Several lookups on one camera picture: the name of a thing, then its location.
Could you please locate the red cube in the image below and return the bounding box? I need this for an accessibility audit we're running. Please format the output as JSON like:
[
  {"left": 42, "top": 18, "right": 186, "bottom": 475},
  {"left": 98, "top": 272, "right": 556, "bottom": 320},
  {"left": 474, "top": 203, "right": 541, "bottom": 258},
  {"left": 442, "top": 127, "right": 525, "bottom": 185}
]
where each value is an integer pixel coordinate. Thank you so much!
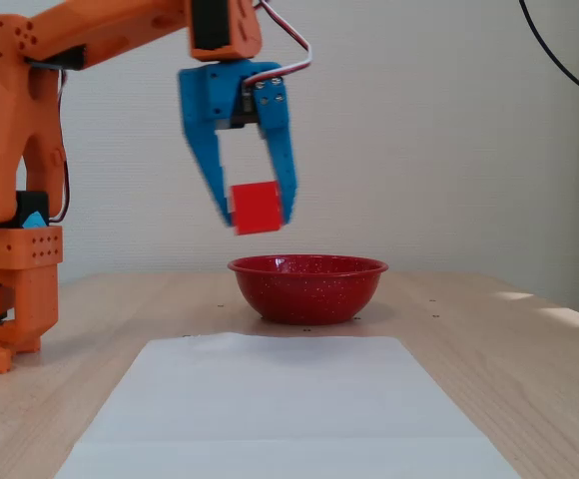
[{"left": 230, "top": 181, "right": 286, "bottom": 237}]

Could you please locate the thin arm wire bundle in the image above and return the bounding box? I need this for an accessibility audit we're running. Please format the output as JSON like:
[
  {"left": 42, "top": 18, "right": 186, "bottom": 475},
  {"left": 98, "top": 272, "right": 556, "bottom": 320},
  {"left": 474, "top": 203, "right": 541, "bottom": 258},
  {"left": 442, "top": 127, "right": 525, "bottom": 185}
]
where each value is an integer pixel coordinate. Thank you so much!
[{"left": 48, "top": 68, "right": 71, "bottom": 224}]

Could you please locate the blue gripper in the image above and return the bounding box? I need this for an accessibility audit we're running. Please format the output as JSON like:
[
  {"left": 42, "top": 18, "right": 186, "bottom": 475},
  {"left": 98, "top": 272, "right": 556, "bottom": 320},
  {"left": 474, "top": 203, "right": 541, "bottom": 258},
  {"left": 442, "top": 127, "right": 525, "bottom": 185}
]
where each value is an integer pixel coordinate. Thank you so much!
[{"left": 178, "top": 61, "right": 299, "bottom": 229}]

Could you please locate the red white black servo cable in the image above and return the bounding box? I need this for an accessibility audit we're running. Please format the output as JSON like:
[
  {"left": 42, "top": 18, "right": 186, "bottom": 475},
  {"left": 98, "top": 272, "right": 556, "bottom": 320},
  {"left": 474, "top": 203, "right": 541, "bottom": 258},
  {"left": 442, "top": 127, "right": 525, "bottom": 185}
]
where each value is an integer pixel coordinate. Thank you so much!
[{"left": 242, "top": 0, "right": 314, "bottom": 87}]

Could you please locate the red speckled bowl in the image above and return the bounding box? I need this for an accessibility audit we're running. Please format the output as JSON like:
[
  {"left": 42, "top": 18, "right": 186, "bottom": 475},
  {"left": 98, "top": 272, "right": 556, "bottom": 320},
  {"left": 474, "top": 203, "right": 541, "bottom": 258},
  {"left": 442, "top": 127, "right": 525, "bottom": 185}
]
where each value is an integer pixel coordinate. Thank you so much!
[{"left": 227, "top": 253, "right": 389, "bottom": 326}]

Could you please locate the white paper sheet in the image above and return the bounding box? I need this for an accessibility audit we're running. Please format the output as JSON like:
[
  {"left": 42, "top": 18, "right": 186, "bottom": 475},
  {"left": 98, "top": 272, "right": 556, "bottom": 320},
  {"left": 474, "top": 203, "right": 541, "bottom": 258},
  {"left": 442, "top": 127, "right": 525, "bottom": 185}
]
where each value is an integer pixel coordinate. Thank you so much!
[{"left": 52, "top": 332, "right": 523, "bottom": 479}]

